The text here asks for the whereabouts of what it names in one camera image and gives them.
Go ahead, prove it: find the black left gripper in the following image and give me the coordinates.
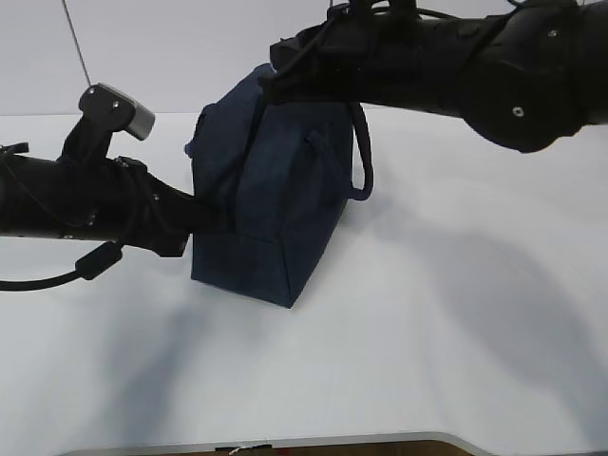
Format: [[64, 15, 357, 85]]
[[114, 157, 237, 258]]

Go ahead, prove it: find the dark blue lunch bag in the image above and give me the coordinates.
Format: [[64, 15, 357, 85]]
[[184, 64, 373, 308]]

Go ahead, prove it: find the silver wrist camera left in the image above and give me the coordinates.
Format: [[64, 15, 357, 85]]
[[78, 83, 156, 142]]

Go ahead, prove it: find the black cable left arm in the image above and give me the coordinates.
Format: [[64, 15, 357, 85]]
[[0, 240, 125, 293]]

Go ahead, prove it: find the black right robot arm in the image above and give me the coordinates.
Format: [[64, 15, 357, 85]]
[[260, 1, 607, 153]]

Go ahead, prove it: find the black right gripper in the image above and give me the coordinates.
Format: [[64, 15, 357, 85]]
[[258, 21, 379, 105]]

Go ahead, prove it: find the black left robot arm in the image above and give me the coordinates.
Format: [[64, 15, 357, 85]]
[[1, 145, 230, 257]]

